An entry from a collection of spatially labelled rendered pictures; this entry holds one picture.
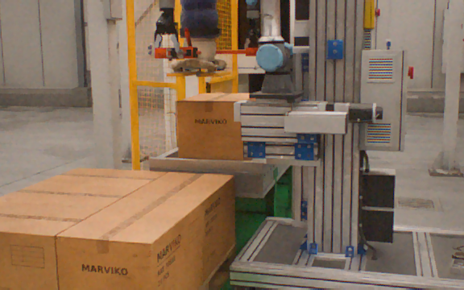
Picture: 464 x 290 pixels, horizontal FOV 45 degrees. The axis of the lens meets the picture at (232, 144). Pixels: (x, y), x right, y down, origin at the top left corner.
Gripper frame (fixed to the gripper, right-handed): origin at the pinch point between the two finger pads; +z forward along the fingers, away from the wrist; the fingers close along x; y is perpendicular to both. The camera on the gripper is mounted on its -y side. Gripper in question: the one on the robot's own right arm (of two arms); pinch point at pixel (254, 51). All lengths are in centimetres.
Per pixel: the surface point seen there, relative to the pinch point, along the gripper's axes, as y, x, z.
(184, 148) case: 24, -38, 56
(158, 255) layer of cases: 151, -11, 75
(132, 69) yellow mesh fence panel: -98, -117, 14
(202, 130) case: 24, -27, 46
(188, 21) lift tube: 40, -29, -17
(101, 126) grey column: -46, -123, 55
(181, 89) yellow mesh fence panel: -48, -61, 27
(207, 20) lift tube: 38.2, -19.1, -17.3
